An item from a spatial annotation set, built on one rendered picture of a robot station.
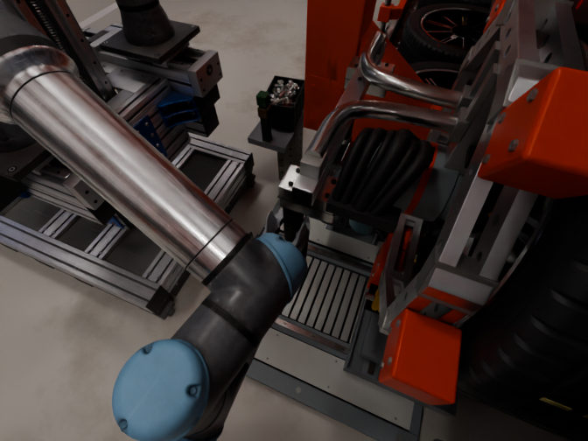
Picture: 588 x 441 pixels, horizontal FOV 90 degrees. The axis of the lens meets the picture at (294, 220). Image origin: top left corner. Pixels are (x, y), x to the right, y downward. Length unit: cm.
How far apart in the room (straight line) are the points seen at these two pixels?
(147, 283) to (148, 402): 98
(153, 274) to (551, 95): 120
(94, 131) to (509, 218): 41
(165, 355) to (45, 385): 131
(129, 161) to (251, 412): 109
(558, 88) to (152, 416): 38
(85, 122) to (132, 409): 25
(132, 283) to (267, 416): 69
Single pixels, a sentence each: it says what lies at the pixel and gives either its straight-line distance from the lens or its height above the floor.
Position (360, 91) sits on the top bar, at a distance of 55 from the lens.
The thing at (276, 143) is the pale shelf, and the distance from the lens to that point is 124.
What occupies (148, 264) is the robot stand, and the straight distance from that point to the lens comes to 131.
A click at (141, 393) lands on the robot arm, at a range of 29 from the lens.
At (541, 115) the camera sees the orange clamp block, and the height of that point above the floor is 114.
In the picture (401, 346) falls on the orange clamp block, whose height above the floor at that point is 88.
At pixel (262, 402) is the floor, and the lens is 128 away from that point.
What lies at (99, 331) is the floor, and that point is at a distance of 154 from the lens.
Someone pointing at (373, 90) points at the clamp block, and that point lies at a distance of 69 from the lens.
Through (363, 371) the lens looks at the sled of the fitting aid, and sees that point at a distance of 114.
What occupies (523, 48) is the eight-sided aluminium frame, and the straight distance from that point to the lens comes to 42.
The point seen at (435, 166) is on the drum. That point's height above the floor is 91.
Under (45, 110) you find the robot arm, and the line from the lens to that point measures 37.
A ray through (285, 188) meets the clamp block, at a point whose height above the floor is 95.
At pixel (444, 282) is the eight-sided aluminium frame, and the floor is 97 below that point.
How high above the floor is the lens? 128
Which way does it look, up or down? 57 degrees down
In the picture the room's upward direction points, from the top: straight up
